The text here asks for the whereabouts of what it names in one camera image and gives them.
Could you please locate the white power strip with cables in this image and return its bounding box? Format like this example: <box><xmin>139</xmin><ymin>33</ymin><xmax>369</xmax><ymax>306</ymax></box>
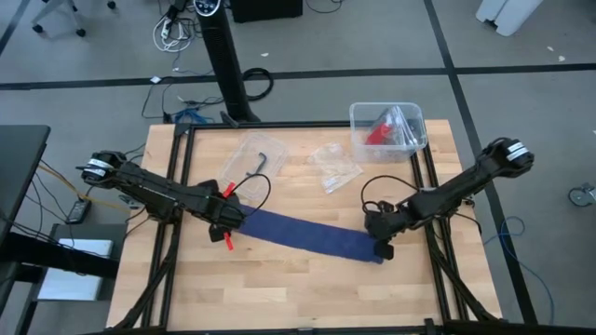
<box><xmin>152</xmin><ymin>15</ymin><xmax>195</xmax><ymax>54</ymax></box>

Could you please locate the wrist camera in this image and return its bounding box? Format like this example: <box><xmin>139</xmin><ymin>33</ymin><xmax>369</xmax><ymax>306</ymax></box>
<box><xmin>222</xmin><ymin>194</ymin><xmax>247</xmax><ymax>233</ymax></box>
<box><xmin>364</xmin><ymin>213</ymin><xmax>390</xmax><ymax>241</ymax></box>

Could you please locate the white plastic object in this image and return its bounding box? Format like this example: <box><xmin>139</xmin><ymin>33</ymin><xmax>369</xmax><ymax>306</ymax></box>
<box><xmin>475</xmin><ymin>0</ymin><xmax>545</xmax><ymax>38</ymax></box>

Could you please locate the black camera cable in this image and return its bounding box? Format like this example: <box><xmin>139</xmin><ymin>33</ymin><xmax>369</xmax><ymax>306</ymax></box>
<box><xmin>360</xmin><ymin>174</ymin><xmax>421</xmax><ymax>215</ymax></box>
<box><xmin>231</xmin><ymin>172</ymin><xmax>273</xmax><ymax>218</ymax></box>

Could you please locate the black desk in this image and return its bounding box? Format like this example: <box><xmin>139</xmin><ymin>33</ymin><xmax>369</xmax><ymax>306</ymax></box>
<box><xmin>0</xmin><ymin>124</ymin><xmax>120</xmax><ymax>335</ymax></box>

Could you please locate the clear bag of supplies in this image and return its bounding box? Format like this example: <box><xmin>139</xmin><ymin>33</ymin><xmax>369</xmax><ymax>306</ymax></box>
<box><xmin>365</xmin><ymin>105</ymin><xmax>423</xmax><ymax>149</ymax></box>

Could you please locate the black computer case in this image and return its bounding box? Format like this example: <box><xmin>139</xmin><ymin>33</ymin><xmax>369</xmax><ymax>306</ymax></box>
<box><xmin>229</xmin><ymin>0</ymin><xmax>305</xmax><ymax>24</ymax></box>

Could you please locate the clear plastic bin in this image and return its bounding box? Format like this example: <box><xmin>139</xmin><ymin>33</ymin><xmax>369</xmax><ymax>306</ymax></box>
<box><xmin>348</xmin><ymin>101</ymin><xmax>429</xmax><ymax>165</ymax></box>

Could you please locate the short blue cable bundle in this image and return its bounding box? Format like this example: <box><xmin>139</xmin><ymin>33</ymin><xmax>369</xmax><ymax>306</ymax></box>
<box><xmin>173</xmin><ymin>107</ymin><xmax>211</xmax><ymax>125</ymax></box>

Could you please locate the black right camera cable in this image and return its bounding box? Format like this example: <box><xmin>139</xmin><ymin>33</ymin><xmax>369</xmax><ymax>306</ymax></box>
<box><xmin>360</xmin><ymin>174</ymin><xmax>421</xmax><ymax>215</ymax></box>

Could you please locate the blue elastic bandage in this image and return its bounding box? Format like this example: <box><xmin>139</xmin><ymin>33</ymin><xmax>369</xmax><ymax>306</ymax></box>
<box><xmin>239</xmin><ymin>204</ymin><xmax>386</xmax><ymax>265</ymax></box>

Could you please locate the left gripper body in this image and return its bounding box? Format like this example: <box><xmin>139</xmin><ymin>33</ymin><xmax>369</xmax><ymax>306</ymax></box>
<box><xmin>197</xmin><ymin>179</ymin><xmax>228</xmax><ymax>244</ymax></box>

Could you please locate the clear zip bag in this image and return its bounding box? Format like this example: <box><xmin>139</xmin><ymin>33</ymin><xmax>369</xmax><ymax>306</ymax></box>
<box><xmin>306</xmin><ymin>141</ymin><xmax>364</xmax><ymax>195</ymax></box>

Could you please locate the long blue floor cable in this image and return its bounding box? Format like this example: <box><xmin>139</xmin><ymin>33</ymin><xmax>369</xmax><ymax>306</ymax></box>
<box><xmin>482</xmin><ymin>215</ymin><xmax>556</xmax><ymax>327</ymax></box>

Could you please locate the black aluminium table frame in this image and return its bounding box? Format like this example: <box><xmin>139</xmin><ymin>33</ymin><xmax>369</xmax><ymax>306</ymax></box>
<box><xmin>106</xmin><ymin>120</ymin><xmax>504</xmax><ymax>335</ymax></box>

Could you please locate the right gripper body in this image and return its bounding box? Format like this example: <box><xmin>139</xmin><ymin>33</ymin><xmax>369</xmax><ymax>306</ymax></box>
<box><xmin>364</xmin><ymin>198</ymin><xmax>413</xmax><ymax>261</ymax></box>

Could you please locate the black coiled cable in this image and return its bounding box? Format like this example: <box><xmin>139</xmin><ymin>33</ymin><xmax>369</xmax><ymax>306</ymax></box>
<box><xmin>241</xmin><ymin>67</ymin><xmax>276</xmax><ymax>102</ymax></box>

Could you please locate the black left camera cable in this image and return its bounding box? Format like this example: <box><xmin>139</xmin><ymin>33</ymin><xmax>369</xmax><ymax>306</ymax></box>
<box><xmin>231</xmin><ymin>172</ymin><xmax>273</xmax><ymax>218</ymax></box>

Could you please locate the grey office chair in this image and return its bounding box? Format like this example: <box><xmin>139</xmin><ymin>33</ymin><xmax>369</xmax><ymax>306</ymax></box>
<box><xmin>30</xmin><ymin>0</ymin><xmax>117</xmax><ymax>38</ymax></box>

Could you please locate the white box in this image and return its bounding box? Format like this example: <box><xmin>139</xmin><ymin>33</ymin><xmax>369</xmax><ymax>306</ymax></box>
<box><xmin>36</xmin><ymin>237</ymin><xmax>115</xmax><ymax>302</ymax></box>

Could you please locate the black power adapter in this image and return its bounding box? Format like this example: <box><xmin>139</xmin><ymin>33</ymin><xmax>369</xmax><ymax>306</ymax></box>
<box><xmin>64</xmin><ymin>198</ymin><xmax>93</xmax><ymax>226</ymax></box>

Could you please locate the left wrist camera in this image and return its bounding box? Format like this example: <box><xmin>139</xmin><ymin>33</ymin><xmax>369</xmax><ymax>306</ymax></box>
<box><xmin>222</xmin><ymin>194</ymin><xmax>247</xmax><ymax>233</ymax></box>

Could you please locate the red packaged item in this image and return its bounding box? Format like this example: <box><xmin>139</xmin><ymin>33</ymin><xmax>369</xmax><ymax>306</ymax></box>
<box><xmin>365</xmin><ymin>121</ymin><xmax>392</xmax><ymax>146</ymax></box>

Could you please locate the grey caster wheel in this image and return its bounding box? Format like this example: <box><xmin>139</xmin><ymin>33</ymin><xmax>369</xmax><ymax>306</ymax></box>
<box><xmin>567</xmin><ymin>181</ymin><xmax>596</xmax><ymax>208</ymax></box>

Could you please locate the black tower fan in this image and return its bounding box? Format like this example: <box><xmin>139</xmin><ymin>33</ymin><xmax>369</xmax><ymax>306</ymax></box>
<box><xmin>192</xmin><ymin>0</ymin><xmax>262</xmax><ymax>125</ymax></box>

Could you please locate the grey metal bracket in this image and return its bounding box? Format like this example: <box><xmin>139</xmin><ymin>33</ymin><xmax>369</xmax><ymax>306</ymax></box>
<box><xmin>118</xmin><ymin>194</ymin><xmax>146</xmax><ymax>209</ymax></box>

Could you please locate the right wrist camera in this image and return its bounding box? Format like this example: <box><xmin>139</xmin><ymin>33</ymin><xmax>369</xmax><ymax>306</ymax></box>
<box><xmin>364</xmin><ymin>213</ymin><xmax>390</xmax><ymax>241</ymax></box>

